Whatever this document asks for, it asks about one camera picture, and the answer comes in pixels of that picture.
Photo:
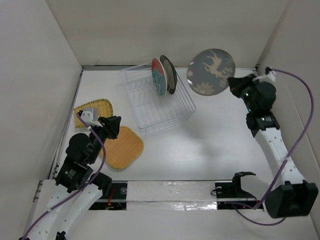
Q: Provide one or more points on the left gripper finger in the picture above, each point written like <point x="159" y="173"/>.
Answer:
<point x="103" y="121"/>
<point x="113" y="126"/>

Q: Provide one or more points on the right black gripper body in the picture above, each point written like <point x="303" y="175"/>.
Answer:
<point x="247" y="99"/>

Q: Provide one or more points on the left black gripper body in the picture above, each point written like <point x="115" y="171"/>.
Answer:
<point x="102" y="133"/>

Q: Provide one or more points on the square bamboo tray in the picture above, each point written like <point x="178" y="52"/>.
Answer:
<point x="104" y="109"/>
<point x="121" y="152"/>

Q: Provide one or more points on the grey reindeer pattern plate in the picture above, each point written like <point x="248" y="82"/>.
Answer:
<point x="208" y="72"/>

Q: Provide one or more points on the red teal floral plate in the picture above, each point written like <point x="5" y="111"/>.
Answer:
<point x="159" y="77"/>

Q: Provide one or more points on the brown rimmed cream plate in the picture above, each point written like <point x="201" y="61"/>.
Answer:
<point x="171" y="74"/>

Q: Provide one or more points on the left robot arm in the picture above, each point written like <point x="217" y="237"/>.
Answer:
<point x="77" y="187"/>

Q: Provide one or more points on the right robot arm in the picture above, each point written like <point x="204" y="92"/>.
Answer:
<point x="289" y="193"/>

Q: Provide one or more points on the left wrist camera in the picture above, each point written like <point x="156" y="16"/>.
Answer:
<point x="89" y="115"/>

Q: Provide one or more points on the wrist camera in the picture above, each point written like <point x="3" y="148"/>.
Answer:
<point x="269" y="76"/>
<point x="89" y="115"/>

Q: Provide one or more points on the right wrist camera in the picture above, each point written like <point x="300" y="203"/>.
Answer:
<point x="269" y="76"/>

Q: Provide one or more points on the white wire dish rack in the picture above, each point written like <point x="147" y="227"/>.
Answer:
<point x="155" y="113"/>

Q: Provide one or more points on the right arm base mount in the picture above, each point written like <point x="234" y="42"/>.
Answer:
<point x="243" y="191"/>

